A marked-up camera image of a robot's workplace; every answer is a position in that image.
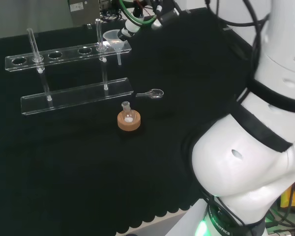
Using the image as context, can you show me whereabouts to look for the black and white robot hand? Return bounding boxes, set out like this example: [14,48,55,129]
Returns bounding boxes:
[119,0,181,41]

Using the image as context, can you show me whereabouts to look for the clear plastic funnel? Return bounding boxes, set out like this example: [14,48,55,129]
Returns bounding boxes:
[102,29,125,66]

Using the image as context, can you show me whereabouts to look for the clear acrylic funnel stand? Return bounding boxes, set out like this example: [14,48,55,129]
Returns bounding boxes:
[4,18,135,116]

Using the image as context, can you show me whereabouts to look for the grey metal box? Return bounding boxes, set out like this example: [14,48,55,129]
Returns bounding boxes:
[67,0,102,27]

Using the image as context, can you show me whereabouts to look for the small round-bottom glass flask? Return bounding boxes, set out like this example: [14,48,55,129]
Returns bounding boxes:
[121,101,136,123]

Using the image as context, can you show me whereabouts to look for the black bench cloth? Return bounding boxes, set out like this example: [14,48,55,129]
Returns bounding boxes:
[0,8,259,236]

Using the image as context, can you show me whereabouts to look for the green cable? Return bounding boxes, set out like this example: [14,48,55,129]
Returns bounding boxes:
[118,0,161,27]

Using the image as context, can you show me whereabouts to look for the black cable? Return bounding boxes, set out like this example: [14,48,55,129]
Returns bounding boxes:
[242,0,271,79]
[205,0,271,28]

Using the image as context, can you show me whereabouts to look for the cork ring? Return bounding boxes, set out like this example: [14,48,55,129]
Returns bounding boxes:
[117,111,141,132]

